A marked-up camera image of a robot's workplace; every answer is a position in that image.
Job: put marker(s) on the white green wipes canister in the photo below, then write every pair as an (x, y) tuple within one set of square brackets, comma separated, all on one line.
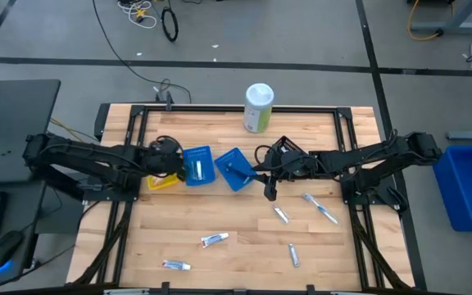
[(258, 108)]

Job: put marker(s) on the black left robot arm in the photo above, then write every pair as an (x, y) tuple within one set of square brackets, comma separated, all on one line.
[(88, 157)]

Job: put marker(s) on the grey desk base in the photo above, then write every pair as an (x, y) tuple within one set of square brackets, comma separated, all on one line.
[(451, 28)]

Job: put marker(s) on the small tube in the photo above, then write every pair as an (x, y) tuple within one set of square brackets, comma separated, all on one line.
[(280, 214)]

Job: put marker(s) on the blue plastic basket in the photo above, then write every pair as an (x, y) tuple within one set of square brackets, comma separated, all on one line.
[(228, 180), (207, 164)]

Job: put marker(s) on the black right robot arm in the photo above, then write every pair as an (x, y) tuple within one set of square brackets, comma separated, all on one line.
[(367, 157)]

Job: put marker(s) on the grey metal bar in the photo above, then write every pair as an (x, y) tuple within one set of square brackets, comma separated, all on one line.
[(471, 135)]

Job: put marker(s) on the yellow plastic basket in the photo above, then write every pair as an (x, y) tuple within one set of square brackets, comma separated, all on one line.
[(170, 183)]

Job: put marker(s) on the large blue storage bin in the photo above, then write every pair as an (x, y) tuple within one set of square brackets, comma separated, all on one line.
[(467, 186)]

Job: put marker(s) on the black desk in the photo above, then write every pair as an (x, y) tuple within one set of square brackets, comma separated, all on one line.
[(19, 114)]

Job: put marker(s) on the blue toothbrush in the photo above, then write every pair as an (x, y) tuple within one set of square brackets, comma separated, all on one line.
[(321, 208)]

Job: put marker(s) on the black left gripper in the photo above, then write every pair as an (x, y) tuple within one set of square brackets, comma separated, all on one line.
[(166, 168)]

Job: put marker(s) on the blue disposable razor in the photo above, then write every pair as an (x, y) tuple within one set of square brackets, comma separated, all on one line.
[(234, 169)]

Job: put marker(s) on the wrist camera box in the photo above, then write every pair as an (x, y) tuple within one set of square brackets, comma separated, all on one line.
[(290, 159), (163, 150)]

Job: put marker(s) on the black computer mouse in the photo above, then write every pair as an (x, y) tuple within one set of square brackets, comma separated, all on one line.
[(3, 248)]

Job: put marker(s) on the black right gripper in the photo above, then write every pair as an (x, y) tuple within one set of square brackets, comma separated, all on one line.
[(301, 172)]

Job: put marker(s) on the white blue toothpaste tube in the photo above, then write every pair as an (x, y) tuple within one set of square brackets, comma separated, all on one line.
[(198, 170)]

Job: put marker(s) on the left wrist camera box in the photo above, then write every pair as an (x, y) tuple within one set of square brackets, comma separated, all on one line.
[(163, 150)]

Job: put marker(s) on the black table frame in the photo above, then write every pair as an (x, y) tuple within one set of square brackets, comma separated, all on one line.
[(203, 109)]

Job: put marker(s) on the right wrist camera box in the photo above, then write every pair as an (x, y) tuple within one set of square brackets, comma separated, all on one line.
[(290, 159)]

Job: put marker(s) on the black plastic basket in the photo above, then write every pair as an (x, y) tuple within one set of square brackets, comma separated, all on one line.
[(287, 144)]

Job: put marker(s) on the silver blue toothpaste tube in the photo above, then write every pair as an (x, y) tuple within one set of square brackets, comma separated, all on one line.
[(293, 255)]

